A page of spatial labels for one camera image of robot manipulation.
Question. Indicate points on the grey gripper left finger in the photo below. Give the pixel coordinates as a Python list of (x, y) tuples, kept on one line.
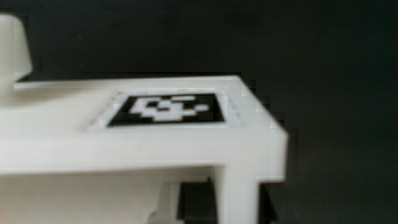
[(196, 203)]

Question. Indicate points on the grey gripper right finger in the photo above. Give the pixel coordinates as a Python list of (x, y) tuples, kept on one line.
[(267, 215)]

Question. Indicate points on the white drawer box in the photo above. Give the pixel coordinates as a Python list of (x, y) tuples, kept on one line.
[(109, 139)]

